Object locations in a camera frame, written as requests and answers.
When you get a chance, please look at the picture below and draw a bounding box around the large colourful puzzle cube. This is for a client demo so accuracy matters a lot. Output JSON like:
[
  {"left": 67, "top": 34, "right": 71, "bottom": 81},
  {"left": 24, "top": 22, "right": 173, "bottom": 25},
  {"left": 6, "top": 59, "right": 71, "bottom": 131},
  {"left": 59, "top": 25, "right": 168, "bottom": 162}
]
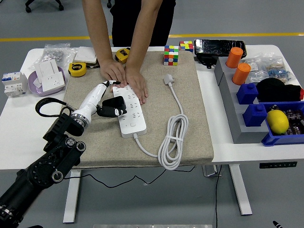
[{"left": 163, "top": 45, "right": 179, "bottom": 67}]

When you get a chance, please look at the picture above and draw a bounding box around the blue square block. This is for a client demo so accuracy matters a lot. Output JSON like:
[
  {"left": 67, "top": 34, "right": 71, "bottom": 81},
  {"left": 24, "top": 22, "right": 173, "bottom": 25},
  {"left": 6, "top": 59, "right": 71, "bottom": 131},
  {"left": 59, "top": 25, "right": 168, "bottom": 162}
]
[
  {"left": 242, "top": 104, "right": 268, "bottom": 127},
  {"left": 236, "top": 82, "right": 259, "bottom": 105}
]

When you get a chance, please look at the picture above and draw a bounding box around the white circuit breaker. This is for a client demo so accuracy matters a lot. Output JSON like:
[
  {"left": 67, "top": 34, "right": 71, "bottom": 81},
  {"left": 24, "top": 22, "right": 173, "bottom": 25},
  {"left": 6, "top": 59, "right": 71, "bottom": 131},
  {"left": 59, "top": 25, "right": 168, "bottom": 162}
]
[{"left": 1, "top": 72, "right": 29, "bottom": 98}]

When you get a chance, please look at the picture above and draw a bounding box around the yellow lemon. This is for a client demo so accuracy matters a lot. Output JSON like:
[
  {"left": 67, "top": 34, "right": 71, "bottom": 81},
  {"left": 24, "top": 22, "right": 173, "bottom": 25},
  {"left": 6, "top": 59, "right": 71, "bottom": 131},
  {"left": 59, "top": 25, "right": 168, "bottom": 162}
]
[{"left": 266, "top": 110, "right": 289, "bottom": 135}]

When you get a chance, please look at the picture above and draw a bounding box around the grey box under table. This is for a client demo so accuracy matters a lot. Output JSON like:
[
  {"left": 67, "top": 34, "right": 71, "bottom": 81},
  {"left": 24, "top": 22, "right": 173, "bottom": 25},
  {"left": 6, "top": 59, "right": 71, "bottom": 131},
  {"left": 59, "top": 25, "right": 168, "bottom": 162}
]
[{"left": 202, "top": 165, "right": 222, "bottom": 178}]

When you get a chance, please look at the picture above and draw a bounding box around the yellow tape measure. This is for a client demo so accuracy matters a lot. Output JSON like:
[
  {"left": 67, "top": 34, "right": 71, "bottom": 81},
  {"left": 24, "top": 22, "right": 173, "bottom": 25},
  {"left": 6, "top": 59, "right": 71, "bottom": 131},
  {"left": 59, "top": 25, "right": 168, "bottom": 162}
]
[
  {"left": 68, "top": 62, "right": 87, "bottom": 77},
  {"left": 115, "top": 47, "right": 131, "bottom": 64}
]

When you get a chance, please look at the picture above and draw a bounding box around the purple bowl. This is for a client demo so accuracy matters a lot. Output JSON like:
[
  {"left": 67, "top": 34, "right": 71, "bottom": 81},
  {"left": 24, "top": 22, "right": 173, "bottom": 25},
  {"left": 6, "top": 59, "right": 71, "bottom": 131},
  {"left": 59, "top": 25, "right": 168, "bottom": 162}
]
[{"left": 28, "top": 66, "right": 67, "bottom": 97}]

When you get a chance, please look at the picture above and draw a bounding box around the black cable under table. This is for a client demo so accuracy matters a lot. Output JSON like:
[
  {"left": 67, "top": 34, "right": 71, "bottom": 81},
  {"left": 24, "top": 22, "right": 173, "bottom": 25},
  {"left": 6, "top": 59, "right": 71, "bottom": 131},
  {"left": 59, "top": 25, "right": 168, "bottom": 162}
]
[{"left": 64, "top": 165, "right": 196, "bottom": 190}]

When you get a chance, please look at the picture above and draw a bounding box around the white table leg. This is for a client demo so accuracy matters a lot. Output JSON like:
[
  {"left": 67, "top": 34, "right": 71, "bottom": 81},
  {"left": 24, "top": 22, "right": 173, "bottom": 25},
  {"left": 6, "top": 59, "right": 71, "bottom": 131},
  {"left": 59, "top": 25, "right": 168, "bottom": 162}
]
[
  {"left": 229, "top": 164, "right": 252, "bottom": 216},
  {"left": 63, "top": 170, "right": 82, "bottom": 224}
]

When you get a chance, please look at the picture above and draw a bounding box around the plastic bag of screws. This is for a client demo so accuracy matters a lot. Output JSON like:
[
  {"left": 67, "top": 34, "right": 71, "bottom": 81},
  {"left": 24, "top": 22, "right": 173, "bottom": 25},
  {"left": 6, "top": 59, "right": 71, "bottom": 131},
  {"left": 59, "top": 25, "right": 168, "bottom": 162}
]
[{"left": 28, "top": 42, "right": 79, "bottom": 71}]

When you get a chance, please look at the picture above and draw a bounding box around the black device stand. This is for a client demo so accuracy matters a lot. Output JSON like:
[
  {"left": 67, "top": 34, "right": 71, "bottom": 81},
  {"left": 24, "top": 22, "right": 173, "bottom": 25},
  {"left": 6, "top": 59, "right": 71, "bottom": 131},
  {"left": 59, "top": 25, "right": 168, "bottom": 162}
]
[{"left": 196, "top": 55, "right": 220, "bottom": 69}]

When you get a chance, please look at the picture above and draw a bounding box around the blue plastic bin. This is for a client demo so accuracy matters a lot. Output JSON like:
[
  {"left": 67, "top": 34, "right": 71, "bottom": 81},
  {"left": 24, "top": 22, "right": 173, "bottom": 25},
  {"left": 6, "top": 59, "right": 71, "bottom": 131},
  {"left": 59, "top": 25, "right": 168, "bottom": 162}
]
[{"left": 261, "top": 101, "right": 304, "bottom": 147}]

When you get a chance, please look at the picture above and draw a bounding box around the grey stepped block holder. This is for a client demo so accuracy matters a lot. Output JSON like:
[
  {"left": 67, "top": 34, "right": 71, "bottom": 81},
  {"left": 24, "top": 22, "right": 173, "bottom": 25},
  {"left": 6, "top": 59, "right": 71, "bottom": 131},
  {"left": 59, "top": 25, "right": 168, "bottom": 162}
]
[{"left": 213, "top": 57, "right": 269, "bottom": 144}]

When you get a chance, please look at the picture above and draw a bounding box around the white power strip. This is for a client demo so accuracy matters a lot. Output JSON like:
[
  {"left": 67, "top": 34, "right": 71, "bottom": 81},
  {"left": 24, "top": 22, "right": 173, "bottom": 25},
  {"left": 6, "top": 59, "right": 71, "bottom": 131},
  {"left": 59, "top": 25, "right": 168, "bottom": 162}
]
[{"left": 111, "top": 85, "right": 147, "bottom": 138}]

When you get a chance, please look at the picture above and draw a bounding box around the grey-brown mat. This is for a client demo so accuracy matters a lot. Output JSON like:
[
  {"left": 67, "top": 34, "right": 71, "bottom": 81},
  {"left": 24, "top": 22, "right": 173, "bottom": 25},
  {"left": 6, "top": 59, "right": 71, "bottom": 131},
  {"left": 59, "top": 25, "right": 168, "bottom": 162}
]
[{"left": 63, "top": 50, "right": 214, "bottom": 169}]

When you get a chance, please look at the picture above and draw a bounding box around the shiny black flat device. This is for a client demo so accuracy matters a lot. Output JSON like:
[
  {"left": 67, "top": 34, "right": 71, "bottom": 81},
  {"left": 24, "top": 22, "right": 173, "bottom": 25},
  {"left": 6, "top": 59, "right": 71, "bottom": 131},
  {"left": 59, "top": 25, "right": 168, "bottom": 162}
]
[{"left": 193, "top": 39, "right": 247, "bottom": 59}]

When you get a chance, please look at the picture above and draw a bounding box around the black plug adapter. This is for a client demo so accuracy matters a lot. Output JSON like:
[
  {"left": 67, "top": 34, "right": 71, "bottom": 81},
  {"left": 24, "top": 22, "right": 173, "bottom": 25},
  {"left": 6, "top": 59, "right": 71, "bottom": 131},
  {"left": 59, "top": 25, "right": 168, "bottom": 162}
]
[{"left": 102, "top": 95, "right": 126, "bottom": 110}]

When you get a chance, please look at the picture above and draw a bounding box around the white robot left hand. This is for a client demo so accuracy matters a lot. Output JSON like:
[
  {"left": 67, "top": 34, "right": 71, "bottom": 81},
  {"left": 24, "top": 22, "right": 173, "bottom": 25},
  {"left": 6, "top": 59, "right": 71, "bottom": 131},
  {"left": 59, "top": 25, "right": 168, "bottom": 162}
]
[{"left": 75, "top": 80, "right": 128, "bottom": 118}]

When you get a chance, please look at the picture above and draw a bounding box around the white power strip cord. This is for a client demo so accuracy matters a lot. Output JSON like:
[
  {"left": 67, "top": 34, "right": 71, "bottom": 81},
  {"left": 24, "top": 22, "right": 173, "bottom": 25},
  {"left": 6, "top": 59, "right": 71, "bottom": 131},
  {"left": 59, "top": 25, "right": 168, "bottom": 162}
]
[{"left": 132, "top": 73, "right": 189, "bottom": 171}]

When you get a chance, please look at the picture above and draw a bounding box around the orange cylinder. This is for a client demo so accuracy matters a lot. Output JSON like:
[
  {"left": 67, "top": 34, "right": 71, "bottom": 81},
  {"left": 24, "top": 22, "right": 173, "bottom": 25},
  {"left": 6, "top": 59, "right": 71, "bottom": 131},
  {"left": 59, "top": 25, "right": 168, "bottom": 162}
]
[
  {"left": 232, "top": 63, "right": 251, "bottom": 86},
  {"left": 225, "top": 47, "right": 244, "bottom": 69}
]

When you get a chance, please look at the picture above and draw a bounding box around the small colourful puzzle cube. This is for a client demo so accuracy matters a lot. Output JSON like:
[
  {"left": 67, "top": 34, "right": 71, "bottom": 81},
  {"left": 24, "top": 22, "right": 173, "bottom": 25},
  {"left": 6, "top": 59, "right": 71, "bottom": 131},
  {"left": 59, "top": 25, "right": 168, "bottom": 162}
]
[{"left": 179, "top": 40, "right": 194, "bottom": 53}]

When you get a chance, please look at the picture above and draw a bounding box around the black table control panel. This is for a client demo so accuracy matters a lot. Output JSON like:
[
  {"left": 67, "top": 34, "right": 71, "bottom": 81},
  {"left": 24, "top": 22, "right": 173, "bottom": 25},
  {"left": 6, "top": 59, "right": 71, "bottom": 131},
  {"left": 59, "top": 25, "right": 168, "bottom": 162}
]
[{"left": 259, "top": 161, "right": 298, "bottom": 169}]

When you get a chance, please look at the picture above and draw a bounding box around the black cloth with red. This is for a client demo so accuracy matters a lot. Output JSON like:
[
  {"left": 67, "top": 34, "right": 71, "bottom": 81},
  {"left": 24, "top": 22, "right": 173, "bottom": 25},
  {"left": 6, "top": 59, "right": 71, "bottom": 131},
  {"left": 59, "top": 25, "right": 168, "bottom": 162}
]
[{"left": 256, "top": 77, "right": 304, "bottom": 103}]

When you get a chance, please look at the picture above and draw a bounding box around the plastic bag of resistors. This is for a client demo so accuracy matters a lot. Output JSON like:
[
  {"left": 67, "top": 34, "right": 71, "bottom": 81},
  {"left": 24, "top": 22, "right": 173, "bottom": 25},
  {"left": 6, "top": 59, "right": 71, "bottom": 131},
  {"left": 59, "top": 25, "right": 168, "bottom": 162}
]
[{"left": 263, "top": 53, "right": 296, "bottom": 84}]

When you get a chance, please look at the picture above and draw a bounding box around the person's left hand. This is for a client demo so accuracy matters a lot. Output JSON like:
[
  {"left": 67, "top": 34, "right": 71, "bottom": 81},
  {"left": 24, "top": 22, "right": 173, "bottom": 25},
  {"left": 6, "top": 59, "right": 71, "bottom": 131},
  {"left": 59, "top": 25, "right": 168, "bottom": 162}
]
[{"left": 125, "top": 66, "right": 148, "bottom": 105}]

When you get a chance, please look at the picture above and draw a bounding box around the white switch panel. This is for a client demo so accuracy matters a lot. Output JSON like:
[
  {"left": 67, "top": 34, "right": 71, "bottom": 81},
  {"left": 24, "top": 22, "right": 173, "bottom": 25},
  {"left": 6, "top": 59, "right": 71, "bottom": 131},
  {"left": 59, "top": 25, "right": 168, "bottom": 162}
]
[{"left": 74, "top": 46, "right": 97, "bottom": 64}]

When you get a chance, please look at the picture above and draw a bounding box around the person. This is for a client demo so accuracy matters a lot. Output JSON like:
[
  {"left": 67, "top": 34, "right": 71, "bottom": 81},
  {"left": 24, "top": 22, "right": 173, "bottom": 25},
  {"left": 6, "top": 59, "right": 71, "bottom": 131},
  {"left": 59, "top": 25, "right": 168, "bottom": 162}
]
[{"left": 109, "top": 0, "right": 177, "bottom": 48}]

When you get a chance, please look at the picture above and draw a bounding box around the white wall socket panel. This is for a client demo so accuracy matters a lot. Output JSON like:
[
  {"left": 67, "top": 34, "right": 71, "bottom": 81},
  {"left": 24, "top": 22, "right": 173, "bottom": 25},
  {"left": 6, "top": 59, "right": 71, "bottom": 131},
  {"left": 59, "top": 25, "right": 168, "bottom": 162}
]
[{"left": 40, "top": 72, "right": 65, "bottom": 92}]

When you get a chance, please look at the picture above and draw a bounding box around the clear plastic parts bag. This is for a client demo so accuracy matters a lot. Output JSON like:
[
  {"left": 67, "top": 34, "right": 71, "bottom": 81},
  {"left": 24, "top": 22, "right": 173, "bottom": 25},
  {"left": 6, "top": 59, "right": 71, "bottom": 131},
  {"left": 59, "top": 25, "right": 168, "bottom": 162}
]
[{"left": 242, "top": 57, "right": 269, "bottom": 83}]

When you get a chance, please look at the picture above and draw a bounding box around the black hanging cable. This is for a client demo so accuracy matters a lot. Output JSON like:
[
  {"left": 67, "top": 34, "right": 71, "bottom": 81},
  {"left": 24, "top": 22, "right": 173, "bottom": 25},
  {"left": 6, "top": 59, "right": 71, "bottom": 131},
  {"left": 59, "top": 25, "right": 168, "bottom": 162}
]
[{"left": 215, "top": 165, "right": 223, "bottom": 228}]

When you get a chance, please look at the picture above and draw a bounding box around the person's right hand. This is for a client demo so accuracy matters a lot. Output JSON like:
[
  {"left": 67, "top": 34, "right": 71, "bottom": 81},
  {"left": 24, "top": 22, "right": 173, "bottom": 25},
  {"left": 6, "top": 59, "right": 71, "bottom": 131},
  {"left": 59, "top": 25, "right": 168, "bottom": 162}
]
[{"left": 99, "top": 58, "right": 129, "bottom": 93}]

